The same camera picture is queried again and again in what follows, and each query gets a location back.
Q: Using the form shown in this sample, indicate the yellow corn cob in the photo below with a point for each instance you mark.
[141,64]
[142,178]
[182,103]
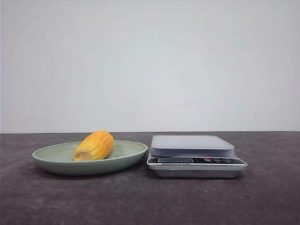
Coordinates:
[96,146]

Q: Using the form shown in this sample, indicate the silver digital kitchen scale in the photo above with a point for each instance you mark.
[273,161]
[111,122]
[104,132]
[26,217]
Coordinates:
[194,156]

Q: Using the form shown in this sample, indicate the green ceramic plate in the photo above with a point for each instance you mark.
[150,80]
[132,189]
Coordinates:
[58,158]

